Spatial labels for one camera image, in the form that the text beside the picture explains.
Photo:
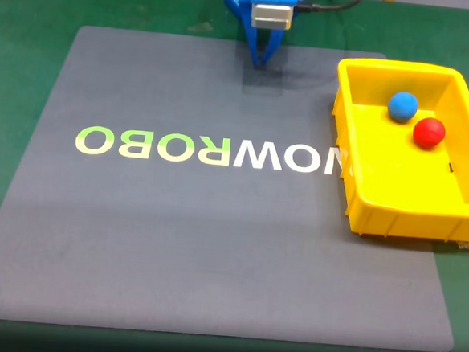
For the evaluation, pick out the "silver camera box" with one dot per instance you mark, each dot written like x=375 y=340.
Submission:
x=271 y=16

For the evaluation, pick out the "blue ball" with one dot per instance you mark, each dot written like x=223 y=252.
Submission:
x=402 y=107

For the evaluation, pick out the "red ball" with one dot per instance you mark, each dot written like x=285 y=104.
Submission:
x=429 y=132

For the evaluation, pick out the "yellow plastic bin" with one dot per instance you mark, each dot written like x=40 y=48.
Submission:
x=399 y=175

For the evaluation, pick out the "grey mat with NOWROBO print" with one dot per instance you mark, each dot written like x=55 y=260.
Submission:
x=173 y=240

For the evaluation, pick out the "small black object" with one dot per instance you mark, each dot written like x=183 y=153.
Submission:
x=451 y=168

